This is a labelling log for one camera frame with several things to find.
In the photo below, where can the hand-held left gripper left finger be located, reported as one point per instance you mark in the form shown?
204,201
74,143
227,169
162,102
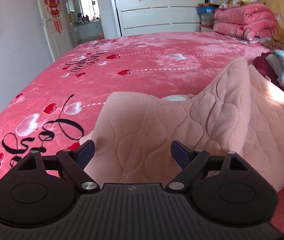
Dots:
87,152

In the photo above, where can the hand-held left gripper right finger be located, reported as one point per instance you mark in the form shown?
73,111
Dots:
179,155

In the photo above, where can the pink quilted garment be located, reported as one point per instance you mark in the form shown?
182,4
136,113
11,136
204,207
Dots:
157,130

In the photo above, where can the dark red garment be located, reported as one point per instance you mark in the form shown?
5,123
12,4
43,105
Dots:
264,70

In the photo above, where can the pink heart-print bed blanket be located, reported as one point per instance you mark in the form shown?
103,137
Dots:
132,62

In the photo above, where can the folded pink quilt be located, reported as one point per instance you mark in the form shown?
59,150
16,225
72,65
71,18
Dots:
244,22

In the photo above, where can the white door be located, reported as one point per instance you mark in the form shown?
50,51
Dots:
57,40

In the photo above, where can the kitchen cabinet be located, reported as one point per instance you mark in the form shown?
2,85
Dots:
89,30

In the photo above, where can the floral pillow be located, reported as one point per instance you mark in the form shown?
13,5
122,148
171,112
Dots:
239,0

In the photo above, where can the grey storage box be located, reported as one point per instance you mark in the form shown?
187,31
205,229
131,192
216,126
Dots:
207,18

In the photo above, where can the blue storage box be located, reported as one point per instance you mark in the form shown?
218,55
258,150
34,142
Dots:
205,10

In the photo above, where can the patterned cloth on boxes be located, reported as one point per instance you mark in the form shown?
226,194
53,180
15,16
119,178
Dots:
205,4

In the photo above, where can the white sliding-door wardrobe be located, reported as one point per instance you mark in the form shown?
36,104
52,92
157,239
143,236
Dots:
147,12

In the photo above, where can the red knot door decoration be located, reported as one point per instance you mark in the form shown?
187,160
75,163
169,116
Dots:
53,3

